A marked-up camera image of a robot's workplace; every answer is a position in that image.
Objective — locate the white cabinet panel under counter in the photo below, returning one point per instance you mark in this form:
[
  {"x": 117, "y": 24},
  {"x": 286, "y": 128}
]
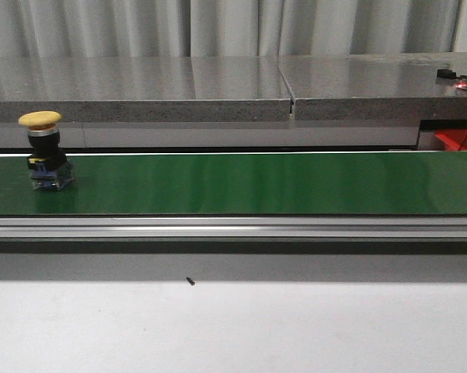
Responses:
[{"x": 291, "y": 133}]

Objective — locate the grey stone countertop slab left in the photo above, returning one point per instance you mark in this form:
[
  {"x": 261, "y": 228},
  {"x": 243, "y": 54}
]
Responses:
[{"x": 147, "y": 89}]

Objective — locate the grey stone countertop slab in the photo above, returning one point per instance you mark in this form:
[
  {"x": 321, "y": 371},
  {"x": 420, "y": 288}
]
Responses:
[
  {"x": 147, "y": 89},
  {"x": 375, "y": 86}
]

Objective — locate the grey stone countertop slab right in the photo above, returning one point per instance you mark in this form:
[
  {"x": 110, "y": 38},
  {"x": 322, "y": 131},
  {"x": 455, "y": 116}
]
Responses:
[{"x": 375, "y": 86}]

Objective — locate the green conveyor belt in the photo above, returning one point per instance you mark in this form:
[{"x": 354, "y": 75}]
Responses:
[{"x": 362, "y": 183}]

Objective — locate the red plastic bin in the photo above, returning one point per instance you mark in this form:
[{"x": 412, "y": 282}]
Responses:
[{"x": 452, "y": 139}]

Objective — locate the black connector plug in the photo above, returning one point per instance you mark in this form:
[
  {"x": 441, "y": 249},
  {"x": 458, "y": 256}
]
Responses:
[{"x": 446, "y": 74}]

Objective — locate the grey curtain backdrop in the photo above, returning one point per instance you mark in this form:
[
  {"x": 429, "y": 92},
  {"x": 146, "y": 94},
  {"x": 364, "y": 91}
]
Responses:
[{"x": 229, "y": 28}]

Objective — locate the aluminium conveyor side rail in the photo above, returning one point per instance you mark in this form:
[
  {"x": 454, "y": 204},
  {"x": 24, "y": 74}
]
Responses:
[{"x": 214, "y": 228}]

